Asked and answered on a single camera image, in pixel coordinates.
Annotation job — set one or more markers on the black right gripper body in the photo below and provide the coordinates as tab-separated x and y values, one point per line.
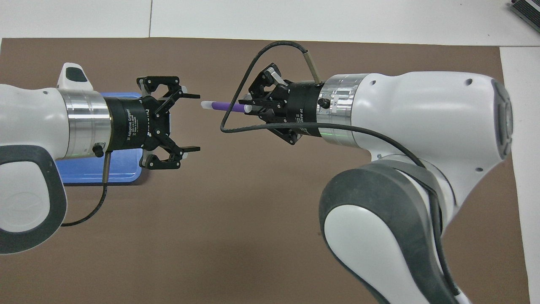
303	109

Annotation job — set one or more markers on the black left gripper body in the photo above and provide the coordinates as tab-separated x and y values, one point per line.
135	124

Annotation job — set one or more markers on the purple pen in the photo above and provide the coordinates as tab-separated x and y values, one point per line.
221	105

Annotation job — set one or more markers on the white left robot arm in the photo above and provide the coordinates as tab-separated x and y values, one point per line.
29	118

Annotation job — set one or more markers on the blue plastic tray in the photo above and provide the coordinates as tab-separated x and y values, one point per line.
122	171

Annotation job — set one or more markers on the brown table mat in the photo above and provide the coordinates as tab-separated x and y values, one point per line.
236	236

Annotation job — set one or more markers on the grey ribbed device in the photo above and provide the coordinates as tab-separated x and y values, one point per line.
527	10

